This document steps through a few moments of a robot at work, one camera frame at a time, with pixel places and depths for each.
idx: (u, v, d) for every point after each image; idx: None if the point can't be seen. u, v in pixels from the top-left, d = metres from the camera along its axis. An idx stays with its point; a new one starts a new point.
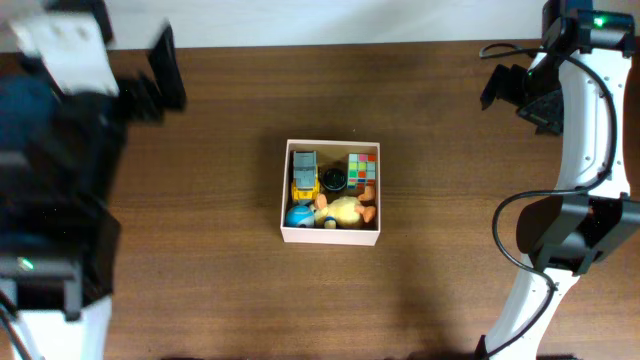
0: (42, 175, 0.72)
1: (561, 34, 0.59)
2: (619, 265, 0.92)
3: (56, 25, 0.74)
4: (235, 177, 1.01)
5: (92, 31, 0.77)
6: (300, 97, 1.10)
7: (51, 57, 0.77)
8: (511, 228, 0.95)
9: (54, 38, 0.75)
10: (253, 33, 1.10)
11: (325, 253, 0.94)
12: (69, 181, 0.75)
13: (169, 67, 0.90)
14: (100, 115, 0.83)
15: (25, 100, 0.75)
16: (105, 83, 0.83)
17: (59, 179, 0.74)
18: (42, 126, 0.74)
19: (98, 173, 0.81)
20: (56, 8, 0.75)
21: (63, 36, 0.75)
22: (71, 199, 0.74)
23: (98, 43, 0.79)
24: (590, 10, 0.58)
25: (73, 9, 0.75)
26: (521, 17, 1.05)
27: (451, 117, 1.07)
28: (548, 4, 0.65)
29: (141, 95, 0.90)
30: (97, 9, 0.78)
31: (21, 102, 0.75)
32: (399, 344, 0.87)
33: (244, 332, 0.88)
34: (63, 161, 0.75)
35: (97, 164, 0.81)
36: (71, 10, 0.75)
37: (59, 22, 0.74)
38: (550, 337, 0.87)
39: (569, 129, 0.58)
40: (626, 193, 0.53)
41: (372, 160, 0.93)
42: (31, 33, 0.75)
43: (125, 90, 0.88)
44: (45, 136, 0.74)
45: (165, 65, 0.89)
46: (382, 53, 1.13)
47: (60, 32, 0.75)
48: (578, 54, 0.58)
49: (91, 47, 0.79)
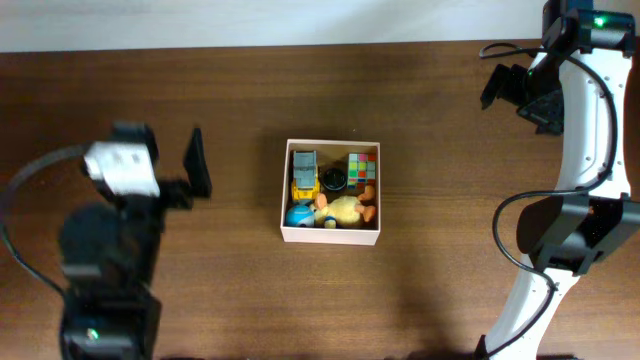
0: (107, 279, 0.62)
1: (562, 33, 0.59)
2: (619, 265, 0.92)
3: (113, 152, 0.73)
4: (235, 177, 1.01)
5: (144, 157, 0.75)
6: (300, 97, 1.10)
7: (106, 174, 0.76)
8: (511, 227, 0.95)
9: (111, 161, 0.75)
10: (253, 33, 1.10)
11: (325, 253, 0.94)
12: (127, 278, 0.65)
13: (200, 168, 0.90)
14: (143, 211, 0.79)
15: (96, 222, 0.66)
16: (151, 189, 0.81)
17: (120, 278, 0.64)
18: (111, 243, 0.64)
19: (144, 266, 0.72)
20: (113, 137, 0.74)
21: (120, 160, 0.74)
22: (128, 292, 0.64)
23: (149, 162, 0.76)
24: (590, 10, 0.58)
25: (125, 138, 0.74)
26: (521, 17, 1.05)
27: (451, 117, 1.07)
28: (549, 4, 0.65)
29: (177, 192, 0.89)
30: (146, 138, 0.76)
31: (90, 224, 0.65)
32: (399, 344, 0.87)
33: (245, 332, 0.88)
34: (121, 261, 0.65)
35: (143, 257, 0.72)
36: (124, 140, 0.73)
37: (116, 150, 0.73)
38: (550, 337, 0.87)
39: (569, 129, 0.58)
40: (626, 193, 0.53)
41: (372, 160, 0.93)
42: (91, 158, 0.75)
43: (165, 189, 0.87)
44: (115, 246, 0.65)
45: (195, 168, 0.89)
46: (382, 52, 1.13)
47: (117, 158, 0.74)
48: (578, 54, 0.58)
49: (145, 169, 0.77)
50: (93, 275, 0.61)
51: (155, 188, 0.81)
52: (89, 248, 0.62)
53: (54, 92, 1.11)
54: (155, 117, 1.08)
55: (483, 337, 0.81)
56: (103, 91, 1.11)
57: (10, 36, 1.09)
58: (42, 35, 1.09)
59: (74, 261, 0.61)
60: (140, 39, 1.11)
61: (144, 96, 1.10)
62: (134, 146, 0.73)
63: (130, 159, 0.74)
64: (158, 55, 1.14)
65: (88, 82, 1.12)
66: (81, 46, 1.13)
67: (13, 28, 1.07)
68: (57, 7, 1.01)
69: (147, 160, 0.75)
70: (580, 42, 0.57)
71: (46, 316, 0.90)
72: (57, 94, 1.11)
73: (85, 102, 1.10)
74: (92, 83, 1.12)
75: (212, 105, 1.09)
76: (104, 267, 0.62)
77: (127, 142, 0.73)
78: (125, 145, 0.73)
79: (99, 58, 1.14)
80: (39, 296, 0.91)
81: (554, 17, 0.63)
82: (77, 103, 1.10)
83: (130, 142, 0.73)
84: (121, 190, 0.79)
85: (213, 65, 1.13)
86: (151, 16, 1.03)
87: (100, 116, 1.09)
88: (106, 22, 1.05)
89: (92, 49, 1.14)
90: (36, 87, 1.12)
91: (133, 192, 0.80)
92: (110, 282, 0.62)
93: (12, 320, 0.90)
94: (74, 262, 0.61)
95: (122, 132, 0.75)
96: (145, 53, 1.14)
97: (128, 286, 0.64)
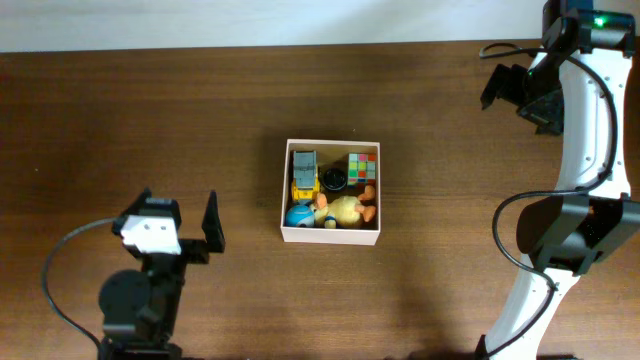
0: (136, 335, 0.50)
1: (562, 34, 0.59)
2: (619, 265, 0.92)
3: (138, 225, 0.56)
4: (235, 177, 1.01)
5: (163, 228, 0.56)
6: (300, 97, 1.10)
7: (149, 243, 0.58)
8: (511, 227, 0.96)
9: (142, 232, 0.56)
10: (254, 33, 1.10)
11: (325, 253, 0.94)
12: (154, 327, 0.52)
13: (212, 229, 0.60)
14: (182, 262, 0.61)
15: (135, 285, 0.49)
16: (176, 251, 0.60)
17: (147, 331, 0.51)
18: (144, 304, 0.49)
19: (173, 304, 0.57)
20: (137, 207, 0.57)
21: (146, 232, 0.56)
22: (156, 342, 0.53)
23: (172, 230, 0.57)
24: (590, 10, 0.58)
25: (149, 209, 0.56)
26: (522, 17, 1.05)
27: (451, 117, 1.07)
28: (548, 4, 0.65)
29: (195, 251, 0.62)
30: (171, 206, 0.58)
31: (126, 286, 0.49)
32: (399, 344, 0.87)
33: (245, 332, 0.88)
34: (155, 312, 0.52)
35: (174, 304, 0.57)
36: (148, 211, 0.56)
37: (140, 223, 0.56)
38: (550, 337, 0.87)
39: (569, 130, 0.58)
40: (626, 193, 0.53)
41: (372, 160, 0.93)
42: (129, 230, 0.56)
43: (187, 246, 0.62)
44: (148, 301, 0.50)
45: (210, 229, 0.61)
46: (382, 53, 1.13)
47: (142, 229, 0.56)
48: (578, 54, 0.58)
49: (165, 238, 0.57)
50: (128, 332, 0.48)
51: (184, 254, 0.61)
52: (131, 303, 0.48)
53: (54, 92, 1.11)
54: (155, 117, 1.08)
55: (483, 337, 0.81)
56: (103, 91, 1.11)
57: (10, 36, 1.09)
58: (41, 35, 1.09)
59: (106, 319, 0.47)
60: (140, 39, 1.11)
61: (144, 96, 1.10)
62: (162, 217, 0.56)
63: (158, 230, 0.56)
64: (158, 55, 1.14)
65: (88, 82, 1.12)
66: (81, 46, 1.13)
67: (13, 29, 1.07)
68: (57, 7, 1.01)
69: (173, 231, 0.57)
70: (581, 43, 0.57)
71: (46, 316, 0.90)
72: (57, 94, 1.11)
73: (84, 102, 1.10)
74: (92, 83, 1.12)
75: (212, 105, 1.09)
76: (142, 319, 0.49)
77: (154, 212, 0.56)
78: (155, 215, 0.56)
79: (99, 58, 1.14)
80: (39, 296, 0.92)
81: (554, 17, 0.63)
82: (77, 103, 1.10)
83: (157, 213, 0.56)
84: (151, 253, 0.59)
85: (214, 65, 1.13)
86: (151, 16, 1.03)
87: (100, 116, 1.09)
88: (106, 23, 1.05)
89: (92, 50, 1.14)
90: (36, 87, 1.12)
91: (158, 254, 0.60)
92: (139, 333, 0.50)
93: (12, 320, 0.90)
94: (110, 319, 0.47)
95: (151, 202, 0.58)
96: (145, 54, 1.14)
97: (158, 335, 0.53)
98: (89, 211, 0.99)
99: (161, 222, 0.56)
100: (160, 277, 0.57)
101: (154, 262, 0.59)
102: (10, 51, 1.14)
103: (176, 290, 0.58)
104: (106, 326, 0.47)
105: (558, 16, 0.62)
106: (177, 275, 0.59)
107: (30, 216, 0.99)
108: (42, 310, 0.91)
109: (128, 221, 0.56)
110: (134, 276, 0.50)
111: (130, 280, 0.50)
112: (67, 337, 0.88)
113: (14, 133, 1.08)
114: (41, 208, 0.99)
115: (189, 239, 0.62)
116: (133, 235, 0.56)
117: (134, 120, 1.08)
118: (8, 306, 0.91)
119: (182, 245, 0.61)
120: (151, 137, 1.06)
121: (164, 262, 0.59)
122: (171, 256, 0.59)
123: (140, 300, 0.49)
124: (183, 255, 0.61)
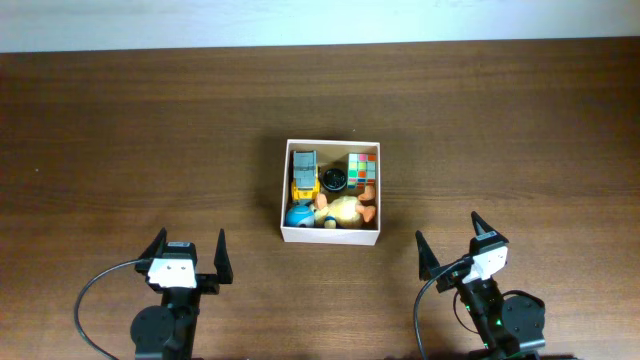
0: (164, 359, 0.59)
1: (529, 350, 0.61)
2: (618, 265, 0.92)
3: (161, 267, 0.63)
4: (235, 177, 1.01)
5: (183, 266, 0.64)
6: (300, 97, 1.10)
7: (170, 281, 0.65)
8: (510, 227, 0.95)
9: (165, 273, 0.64)
10: (253, 34, 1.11)
11: (325, 253, 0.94)
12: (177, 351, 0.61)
13: (224, 264, 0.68)
14: (198, 293, 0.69)
15: (162, 320, 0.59)
16: (192, 285, 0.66)
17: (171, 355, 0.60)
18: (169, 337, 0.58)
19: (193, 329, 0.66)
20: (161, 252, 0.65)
21: (168, 272, 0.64)
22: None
23: (191, 269, 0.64)
24: (532, 330, 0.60)
25: (172, 251, 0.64)
26: (522, 17, 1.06)
27: (450, 117, 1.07)
28: (511, 343, 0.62)
29: (207, 283, 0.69)
30: (189, 247, 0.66)
31: (154, 320, 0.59)
32: (399, 343, 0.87)
33: (245, 332, 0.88)
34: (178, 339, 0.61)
35: (193, 328, 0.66)
36: (172, 252, 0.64)
37: (162, 265, 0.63)
38: (551, 337, 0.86)
39: None
40: None
41: (372, 160, 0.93)
42: (153, 274, 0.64)
43: (203, 277, 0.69)
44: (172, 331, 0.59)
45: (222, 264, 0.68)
46: (381, 53, 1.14)
47: (165, 271, 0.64)
48: (464, 293, 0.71)
49: (185, 275, 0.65)
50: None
51: (197, 286, 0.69)
52: (159, 335, 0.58)
53: (54, 92, 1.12)
54: (155, 117, 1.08)
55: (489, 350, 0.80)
56: (103, 91, 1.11)
57: (11, 38, 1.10)
58: (41, 35, 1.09)
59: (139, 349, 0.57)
60: (142, 39, 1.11)
61: (144, 96, 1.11)
62: (182, 259, 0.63)
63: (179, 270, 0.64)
64: (158, 54, 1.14)
65: (89, 82, 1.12)
66: (81, 46, 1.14)
67: (11, 28, 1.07)
68: (59, 7, 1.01)
69: (191, 269, 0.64)
70: None
71: (46, 316, 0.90)
72: (58, 95, 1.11)
73: (85, 103, 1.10)
74: (93, 84, 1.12)
75: (212, 105, 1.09)
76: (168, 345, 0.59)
77: (175, 255, 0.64)
78: (176, 258, 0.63)
79: (99, 59, 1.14)
80: (38, 296, 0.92)
81: (516, 331, 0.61)
82: (77, 104, 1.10)
83: (179, 253, 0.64)
84: (169, 288, 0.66)
85: (214, 65, 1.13)
86: (153, 16, 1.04)
87: (100, 117, 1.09)
88: (107, 23, 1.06)
89: (93, 49, 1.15)
90: (37, 88, 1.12)
91: (178, 289, 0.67)
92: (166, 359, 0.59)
93: (13, 320, 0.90)
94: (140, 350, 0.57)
95: (171, 246, 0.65)
96: (145, 54, 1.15)
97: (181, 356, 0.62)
98: (88, 210, 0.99)
99: (181, 263, 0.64)
100: (180, 310, 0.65)
101: (174, 295, 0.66)
102: (11, 50, 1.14)
103: (194, 319, 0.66)
104: (139, 354, 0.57)
105: (521, 333, 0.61)
106: (193, 305, 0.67)
107: (30, 217, 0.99)
108: (41, 311, 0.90)
109: (152, 264, 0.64)
110: (159, 311, 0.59)
111: (156, 315, 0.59)
112: (67, 338, 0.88)
113: (15, 133, 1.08)
114: (41, 210, 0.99)
115: (203, 274, 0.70)
116: (158, 276, 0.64)
117: (134, 121, 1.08)
118: (9, 305, 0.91)
119: (198, 279, 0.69)
120: (151, 137, 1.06)
121: (182, 295, 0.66)
122: (188, 290, 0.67)
123: (165, 332, 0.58)
124: (198, 288, 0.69)
